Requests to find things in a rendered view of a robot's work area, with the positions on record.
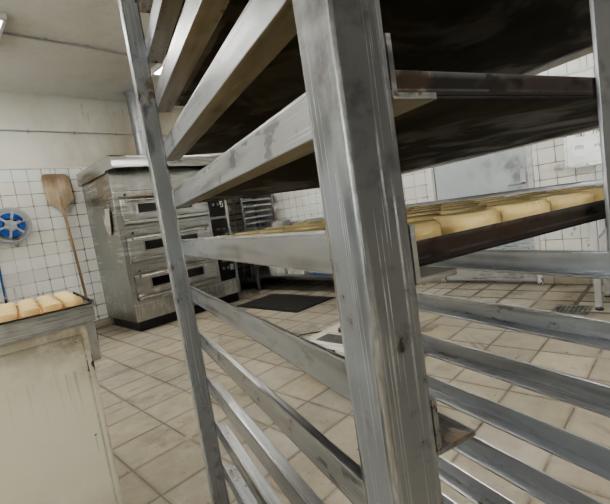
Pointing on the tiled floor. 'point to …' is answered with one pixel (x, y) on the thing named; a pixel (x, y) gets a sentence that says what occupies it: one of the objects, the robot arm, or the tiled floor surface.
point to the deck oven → (150, 239)
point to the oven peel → (53, 183)
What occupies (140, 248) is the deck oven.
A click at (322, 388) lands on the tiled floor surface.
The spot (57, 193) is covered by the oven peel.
